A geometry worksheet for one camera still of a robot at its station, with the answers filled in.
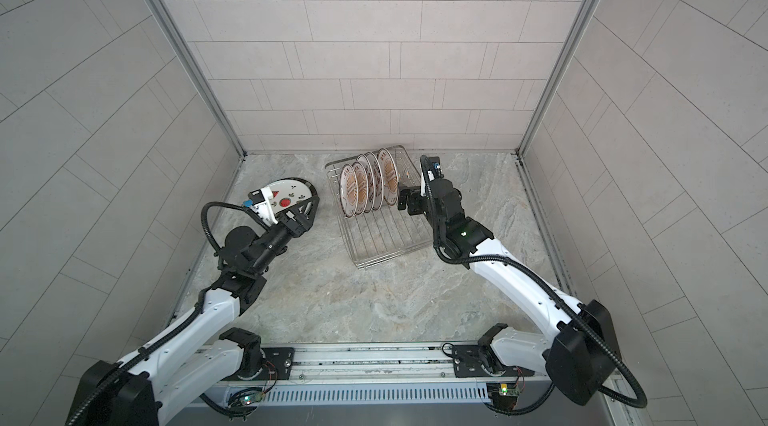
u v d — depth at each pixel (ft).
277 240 2.09
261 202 2.13
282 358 2.36
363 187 3.01
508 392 2.23
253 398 2.11
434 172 2.03
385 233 3.08
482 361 2.09
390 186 3.15
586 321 1.29
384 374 2.32
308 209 2.11
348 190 3.15
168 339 1.47
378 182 3.01
